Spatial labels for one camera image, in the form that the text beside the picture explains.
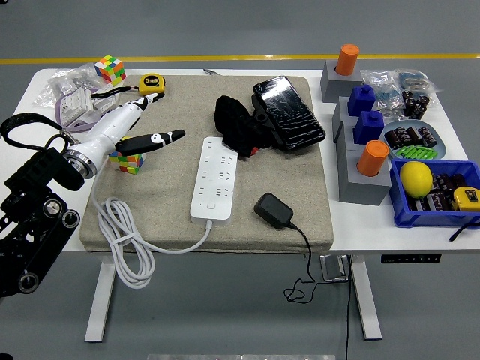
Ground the black capacitors pile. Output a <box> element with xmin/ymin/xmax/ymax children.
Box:
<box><xmin>401</xmin><ymin>88</ymin><xmax>431</xmax><ymax>120</ymax></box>

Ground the clear plastic bag of parts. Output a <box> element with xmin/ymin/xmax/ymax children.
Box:
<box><xmin>33</xmin><ymin>63</ymin><xmax>104</xmax><ymax>110</ymax></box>

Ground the black phone with cracked screen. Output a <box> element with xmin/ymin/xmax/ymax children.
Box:
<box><xmin>253</xmin><ymin>76</ymin><xmax>326</xmax><ymax>152</ymax></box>

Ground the orange cylinder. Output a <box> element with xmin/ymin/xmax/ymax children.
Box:
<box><xmin>334</xmin><ymin>43</ymin><xmax>360</xmax><ymax>76</ymax></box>
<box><xmin>355</xmin><ymin>139</ymin><xmax>390</xmax><ymax>177</ymax></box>

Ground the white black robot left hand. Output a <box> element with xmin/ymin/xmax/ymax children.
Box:
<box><xmin>76</xmin><ymin>92</ymin><xmax>187</xmax><ymax>170</ymax></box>

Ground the black power adapter with cord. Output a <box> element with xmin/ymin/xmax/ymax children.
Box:
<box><xmin>253</xmin><ymin>192</ymin><xmax>352</xmax><ymax>305</ymax></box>

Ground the clear bag of blue rings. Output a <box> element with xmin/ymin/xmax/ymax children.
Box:
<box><xmin>397</xmin><ymin>68</ymin><xmax>443</xmax><ymax>94</ymax></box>

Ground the yellow tape measure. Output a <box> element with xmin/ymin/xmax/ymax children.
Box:
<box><xmin>89</xmin><ymin>73</ymin><xmax>167</xmax><ymax>99</ymax></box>
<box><xmin>448</xmin><ymin>186</ymin><xmax>480</xmax><ymax>242</ymax></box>

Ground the purple plastic basket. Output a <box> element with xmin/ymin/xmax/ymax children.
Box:
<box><xmin>55</xmin><ymin>88</ymin><xmax>116</xmax><ymax>135</ymax></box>

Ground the pale blue oval plate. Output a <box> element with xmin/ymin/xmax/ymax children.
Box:
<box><xmin>378</xmin><ymin>119</ymin><xmax>447</xmax><ymax>161</ymax></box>

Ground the black hanging cable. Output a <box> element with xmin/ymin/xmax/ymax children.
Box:
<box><xmin>341</xmin><ymin>256</ymin><xmax>356</xmax><ymax>360</ymax></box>

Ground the silver box under table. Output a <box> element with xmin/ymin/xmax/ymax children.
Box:
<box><xmin>320</xmin><ymin>254</ymin><xmax>348</xmax><ymax>281</ymax></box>

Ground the blue plastic bin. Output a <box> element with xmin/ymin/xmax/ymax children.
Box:
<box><xmin>388</xmin><ymin>159</ymin><xmax>480</xmax><ymax>229</ymax></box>

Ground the white plastic socket part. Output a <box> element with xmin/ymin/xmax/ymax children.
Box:
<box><xmin>89</xmin><ymin>93</ymin><xmax>119</xmax><ymax>116</ymax></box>
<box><xmin>59</xmin><ymin>88</ymin><xmax>95</xmax><ymax>127</ymax></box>

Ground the black phone stand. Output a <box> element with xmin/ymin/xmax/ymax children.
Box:
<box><xmin>250</xmin><ymin>93</ymin><xmax>286</xmax><ymax>149</ymax></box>

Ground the dark capacitors heap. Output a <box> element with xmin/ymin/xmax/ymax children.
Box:
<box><xmin>408</xmin><ymin>172</ymin><xmax>468</xmax><ymax>213</ymax></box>

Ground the black cloth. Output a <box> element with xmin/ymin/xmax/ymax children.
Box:
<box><xmin>214</xmin><ymin>95</ymin><xmax>281</xmax><ymax>158</ymax></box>

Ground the grey-brown fabric mat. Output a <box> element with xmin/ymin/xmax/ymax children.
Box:
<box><xmin>78</xmin><ymin>74</ymin><xmax>335</xmax><ymax>254</ymax></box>

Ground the blue block with knob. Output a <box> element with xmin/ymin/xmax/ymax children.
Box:
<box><xmin>352</xmin><ymin>110</ymin><xmax>386</xmax><ymax>146</ymax></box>
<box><xmin>346</xmin><ymin>84</ymin><xmax>376</xmax><ymax>117</ymax></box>

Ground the white table leg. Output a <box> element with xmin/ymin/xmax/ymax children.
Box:
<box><xmin>350</xmin><ymin>258</ymin><xmax>383</xmax><ymax>341</ymax></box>
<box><xmin>84</xmin><ymin>258</ymin><xmax>117</xmax><ymax>342</ymax></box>

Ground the clear bag of small parts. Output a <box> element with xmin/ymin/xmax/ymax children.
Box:
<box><xmin>360</xmin><ymin>69</ymin><xmax>405</xmax><ymax>112</ymax></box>

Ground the colourful puzzle cube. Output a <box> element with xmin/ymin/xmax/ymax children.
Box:
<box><xmin>108</xmin><ymin>151</ymin><xmax>146</xmax><ymax>176</ymax></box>
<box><xmin>93</xmin><ymin>55</ymin><xmax>127</xmax><ymax>86</ymax></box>

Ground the grey block with hole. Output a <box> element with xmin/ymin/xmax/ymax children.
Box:
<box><xmin>320</xmin><ymin>58</ymin><xmax>364</xmax><ymax>103</ymax></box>
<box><xmin>337</xmin><ymin>144</ymin><xmax>392</xmax><ymax>206</ymax></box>
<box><xmin>334</xmin><ymin>119</ymin><xmax>367</xmax><ymax>152</ymax></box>
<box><xmin>331</xmin><ymin>95</ymin><xmax>361</xmax><ymax>143</ymax></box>

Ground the yellow lemon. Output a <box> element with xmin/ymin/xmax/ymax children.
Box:
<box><xmin>399</xmin><ymin>161</ymin><xmax>434</xmax><ymax>199</ymax></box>

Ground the black table control panel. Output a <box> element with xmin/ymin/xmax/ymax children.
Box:
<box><xmin>381</xmin><ymin>253</ymin><xmax>443</xmax><ymax>264</ymax></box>

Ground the white power strip with cable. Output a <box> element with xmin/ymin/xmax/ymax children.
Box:
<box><xmin>91</xmin><ymin>136</ymin><xmax>239</xmax><ymax>290</ymax></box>

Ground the green batteries pile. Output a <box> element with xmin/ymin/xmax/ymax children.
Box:
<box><xmin>396</xmin><ymin>145</ymin><xmax>439</xmax><ymax>160</ymax></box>

